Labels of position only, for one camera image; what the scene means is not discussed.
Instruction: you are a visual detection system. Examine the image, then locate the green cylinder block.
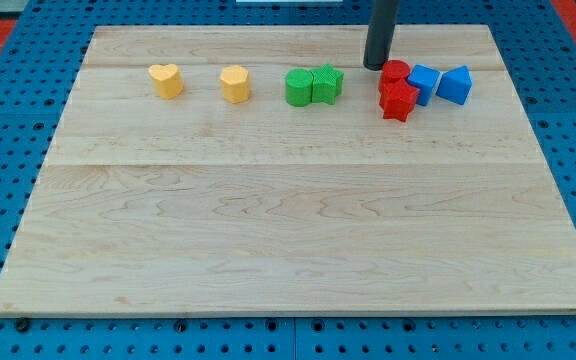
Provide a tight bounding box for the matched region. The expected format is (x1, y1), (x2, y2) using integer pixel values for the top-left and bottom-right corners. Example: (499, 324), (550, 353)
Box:
(285, 68), (313, 107)

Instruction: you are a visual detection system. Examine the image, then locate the light wooden board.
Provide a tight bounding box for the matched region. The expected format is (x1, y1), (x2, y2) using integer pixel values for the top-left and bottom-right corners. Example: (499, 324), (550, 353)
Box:
(0, 25), (576, 318)

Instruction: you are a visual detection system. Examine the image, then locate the red star block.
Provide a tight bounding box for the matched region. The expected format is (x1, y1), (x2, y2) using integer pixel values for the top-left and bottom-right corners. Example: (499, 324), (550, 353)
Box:
(379, 79), (420, 122)

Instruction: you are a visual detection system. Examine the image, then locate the red cylinder block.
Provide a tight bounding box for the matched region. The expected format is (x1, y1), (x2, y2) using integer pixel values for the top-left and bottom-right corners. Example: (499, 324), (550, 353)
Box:
(378, 60), (411, 93)

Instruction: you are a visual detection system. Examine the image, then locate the yellow heart block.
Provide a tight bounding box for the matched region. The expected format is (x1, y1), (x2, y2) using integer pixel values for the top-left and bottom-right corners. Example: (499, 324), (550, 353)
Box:
(148, 64), (184, 99)

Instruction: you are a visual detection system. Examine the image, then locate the blue cube block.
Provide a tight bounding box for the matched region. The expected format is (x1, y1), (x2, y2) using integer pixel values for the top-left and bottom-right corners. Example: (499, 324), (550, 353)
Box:
(407, 64), (441, 106)

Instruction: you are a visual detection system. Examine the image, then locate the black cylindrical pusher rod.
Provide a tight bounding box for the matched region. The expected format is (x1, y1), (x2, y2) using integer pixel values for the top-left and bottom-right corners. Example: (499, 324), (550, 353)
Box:
(363, 0), (400, 71)

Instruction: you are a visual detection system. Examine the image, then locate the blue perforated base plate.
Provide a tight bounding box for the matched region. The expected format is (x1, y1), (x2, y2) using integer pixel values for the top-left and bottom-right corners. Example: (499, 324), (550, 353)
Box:
(0, 0), (576, 359)

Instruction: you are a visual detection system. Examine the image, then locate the blue triangular prism block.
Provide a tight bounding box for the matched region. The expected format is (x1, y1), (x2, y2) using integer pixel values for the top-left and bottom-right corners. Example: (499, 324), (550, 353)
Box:
(436, 65), (472, 105)

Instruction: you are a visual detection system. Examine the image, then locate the green star block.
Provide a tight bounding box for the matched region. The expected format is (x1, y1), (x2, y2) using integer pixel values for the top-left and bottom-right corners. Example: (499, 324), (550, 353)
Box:
(310, 64), (344, 105)

